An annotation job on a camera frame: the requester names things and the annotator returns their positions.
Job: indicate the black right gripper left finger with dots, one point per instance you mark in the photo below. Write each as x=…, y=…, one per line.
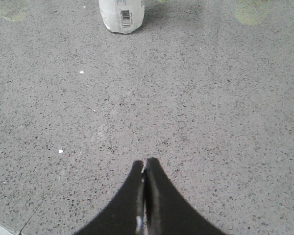
x=124, y=214

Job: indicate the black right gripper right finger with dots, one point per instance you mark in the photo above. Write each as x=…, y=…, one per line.
x=168, y=213

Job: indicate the white blue tennis ball can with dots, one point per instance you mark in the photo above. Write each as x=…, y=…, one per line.
x=122, y=16

